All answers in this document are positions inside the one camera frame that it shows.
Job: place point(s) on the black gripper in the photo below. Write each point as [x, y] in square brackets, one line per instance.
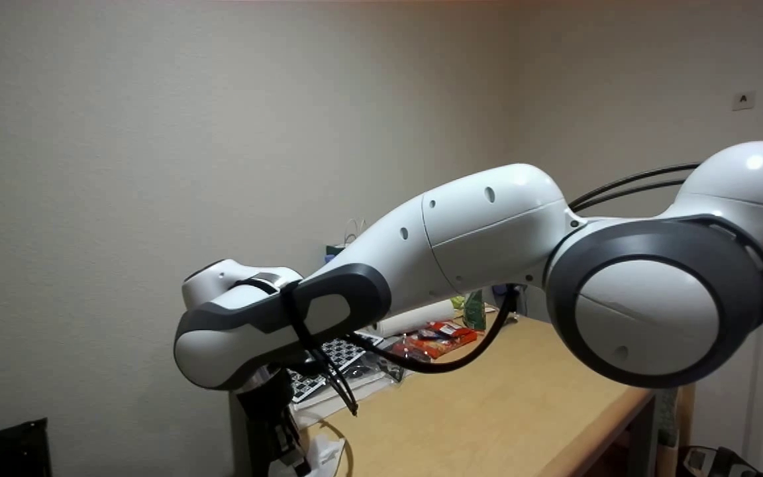
[266, 414]

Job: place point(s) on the clear plastic wrapper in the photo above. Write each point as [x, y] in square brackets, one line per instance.
[324, 453]

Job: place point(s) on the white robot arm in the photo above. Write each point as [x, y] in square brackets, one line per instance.
[489, 228]

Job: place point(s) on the black grey floor item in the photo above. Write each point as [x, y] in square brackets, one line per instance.
[723, 461]

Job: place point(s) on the black white checkerboard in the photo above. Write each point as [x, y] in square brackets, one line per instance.
[340, 355]

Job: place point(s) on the white paper towel roll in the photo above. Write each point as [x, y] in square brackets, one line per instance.
[411, 318]

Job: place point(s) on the red snack package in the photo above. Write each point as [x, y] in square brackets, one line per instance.
[438, 338]

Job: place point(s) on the small green bottle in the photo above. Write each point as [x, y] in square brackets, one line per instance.
[476, 307]

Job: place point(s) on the black box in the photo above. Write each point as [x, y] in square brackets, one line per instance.
[1, 452]

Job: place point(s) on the white wall plate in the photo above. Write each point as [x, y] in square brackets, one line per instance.
[742, 99]

